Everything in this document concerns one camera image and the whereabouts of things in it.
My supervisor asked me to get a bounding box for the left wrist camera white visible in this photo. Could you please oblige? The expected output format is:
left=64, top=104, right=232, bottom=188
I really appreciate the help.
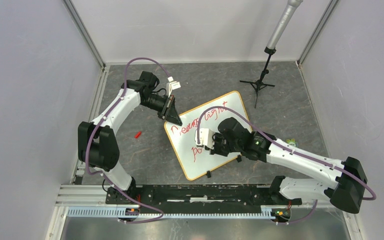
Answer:
left=165, top=76, right=181, bottom=96

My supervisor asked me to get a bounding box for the yellow framed whiteboard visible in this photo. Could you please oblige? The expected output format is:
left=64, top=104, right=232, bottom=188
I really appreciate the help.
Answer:
left=164, top=91, right=252, bottom=181

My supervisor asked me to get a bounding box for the purple cable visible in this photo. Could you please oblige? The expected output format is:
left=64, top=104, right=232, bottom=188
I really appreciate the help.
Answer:
left=195, top=105, right=377, bottom=226
left=84, top=56, right=173, bottom=225

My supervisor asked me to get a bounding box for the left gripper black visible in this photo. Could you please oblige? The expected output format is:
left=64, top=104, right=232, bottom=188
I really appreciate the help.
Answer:
left=141, top=94, right=182, bottom=127

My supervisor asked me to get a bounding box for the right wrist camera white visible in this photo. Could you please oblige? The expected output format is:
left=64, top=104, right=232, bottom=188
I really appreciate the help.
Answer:
left=194, top=128, right=216, bottom=150

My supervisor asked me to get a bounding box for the green whiteboard eraser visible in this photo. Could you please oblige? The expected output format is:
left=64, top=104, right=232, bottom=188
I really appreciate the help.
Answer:
left=286, top=138, right=298, bottom=147

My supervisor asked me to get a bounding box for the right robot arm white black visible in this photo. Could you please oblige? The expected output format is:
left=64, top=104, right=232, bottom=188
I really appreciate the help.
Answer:
left=195, top=117, right=368, bottom=214

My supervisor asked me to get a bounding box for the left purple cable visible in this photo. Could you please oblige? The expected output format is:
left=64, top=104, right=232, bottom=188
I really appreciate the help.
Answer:
left=84, top=56, right=173, bottom=225

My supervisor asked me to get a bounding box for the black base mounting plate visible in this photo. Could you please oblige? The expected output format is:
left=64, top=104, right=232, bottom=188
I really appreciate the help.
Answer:
left=105, top=184, right=303, bottom=215

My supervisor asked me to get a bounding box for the red marker cap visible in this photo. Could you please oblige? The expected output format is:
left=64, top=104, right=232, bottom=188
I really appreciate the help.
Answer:
left=134, top=131, right=142, bottom=139

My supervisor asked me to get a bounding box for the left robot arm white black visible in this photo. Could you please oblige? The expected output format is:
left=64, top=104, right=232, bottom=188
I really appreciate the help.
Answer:
left=77, top=71, right=183, bottom=204

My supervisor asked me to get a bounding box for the aluminium rail with comb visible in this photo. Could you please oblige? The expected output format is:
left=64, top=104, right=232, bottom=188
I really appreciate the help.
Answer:
left=55, top=185, right=287, bottom=221

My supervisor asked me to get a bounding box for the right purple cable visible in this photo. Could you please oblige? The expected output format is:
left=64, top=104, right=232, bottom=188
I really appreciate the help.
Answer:
left=195, top=105, right=377, bottom=226

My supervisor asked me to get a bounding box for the silver microphone on tripod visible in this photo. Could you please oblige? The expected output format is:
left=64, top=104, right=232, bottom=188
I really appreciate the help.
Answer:
left=239, top=0, right=303, bottom=108

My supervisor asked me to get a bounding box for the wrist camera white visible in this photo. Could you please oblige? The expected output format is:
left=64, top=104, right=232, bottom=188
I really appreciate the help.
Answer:
left=165, top=76, right=181, bottom=96
left=194, top=128, right=216, bottom=150

